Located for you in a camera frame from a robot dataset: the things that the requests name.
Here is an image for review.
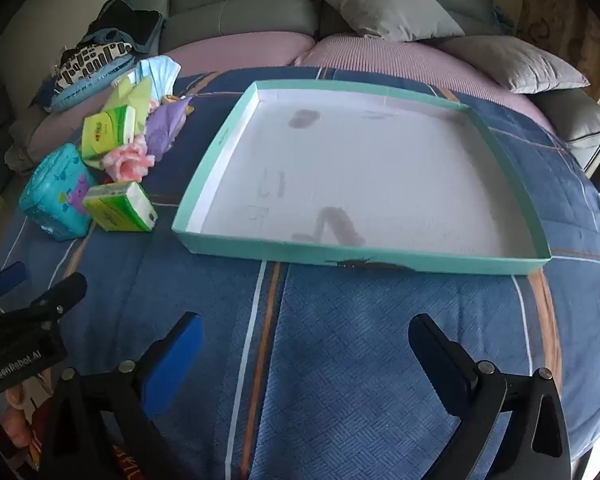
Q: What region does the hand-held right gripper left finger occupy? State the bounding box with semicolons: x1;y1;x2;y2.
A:
40;311;206;480

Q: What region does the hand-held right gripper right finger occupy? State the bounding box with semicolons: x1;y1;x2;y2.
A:
408;313;573;480

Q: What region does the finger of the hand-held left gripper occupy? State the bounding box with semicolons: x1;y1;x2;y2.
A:
0;261;28;311
10;272;88;332

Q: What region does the pink white fluffy scrunchie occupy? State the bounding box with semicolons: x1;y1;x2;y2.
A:
101;136;156;183

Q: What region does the teal shallow cardboard box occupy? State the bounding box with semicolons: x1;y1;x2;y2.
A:
171;79;552;277

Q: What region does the person's left hand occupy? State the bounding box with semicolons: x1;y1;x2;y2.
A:
2;380;56;463

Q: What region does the blue plaid blanket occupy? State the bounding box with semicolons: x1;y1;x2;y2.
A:
0;65;600;480

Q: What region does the teal printed wipes pack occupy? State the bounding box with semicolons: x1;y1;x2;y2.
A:
19;143;97;241

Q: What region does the green tissue pack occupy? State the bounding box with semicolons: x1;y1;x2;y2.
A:
81;105;146;161
81;181;159;232

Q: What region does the pink ribbed seat cushion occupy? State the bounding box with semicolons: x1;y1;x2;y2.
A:
292;32;553;126
27;105;88;161
162;31;317;68

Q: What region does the purple cloth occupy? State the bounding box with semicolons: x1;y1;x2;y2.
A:
144;96;195;157

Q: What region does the light blue inflatable cushion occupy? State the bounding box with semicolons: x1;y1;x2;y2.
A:
50;55;136;112

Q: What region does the yellow-green cloth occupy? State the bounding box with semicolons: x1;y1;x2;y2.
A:
101;76;155;111

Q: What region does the light blue face mask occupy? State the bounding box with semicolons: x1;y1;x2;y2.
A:
132;56;182;98

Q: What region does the grey pillow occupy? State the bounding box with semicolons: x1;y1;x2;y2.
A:
530;90;600;171
432;35;591;95
314;0;466;43

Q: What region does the grey leather sofa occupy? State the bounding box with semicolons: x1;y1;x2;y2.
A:
130;0;501;56

